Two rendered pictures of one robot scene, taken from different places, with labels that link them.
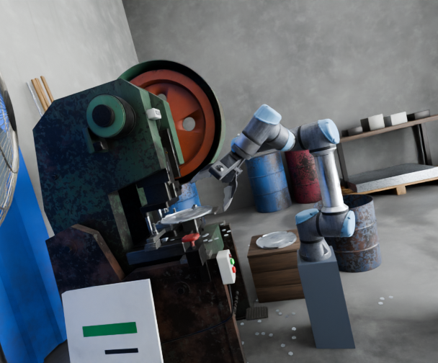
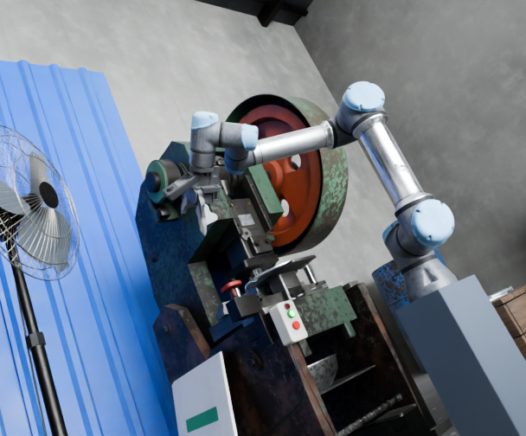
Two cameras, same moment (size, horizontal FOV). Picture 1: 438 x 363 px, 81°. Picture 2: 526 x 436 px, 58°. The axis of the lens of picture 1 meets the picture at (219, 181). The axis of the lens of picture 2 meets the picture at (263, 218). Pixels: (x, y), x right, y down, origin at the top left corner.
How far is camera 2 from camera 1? 1.12 m
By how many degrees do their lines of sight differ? 42
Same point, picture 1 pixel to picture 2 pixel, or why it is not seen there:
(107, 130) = (158, 195)
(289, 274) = not seen: hidden behind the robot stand
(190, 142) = (302, 184)
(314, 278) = (422, 328)
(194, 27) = (396, 16)
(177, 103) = not seen: hidden behind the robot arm
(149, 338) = (227, 425)
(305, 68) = not seen: outside the picture
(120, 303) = (205, 386)
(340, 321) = (487, 403)
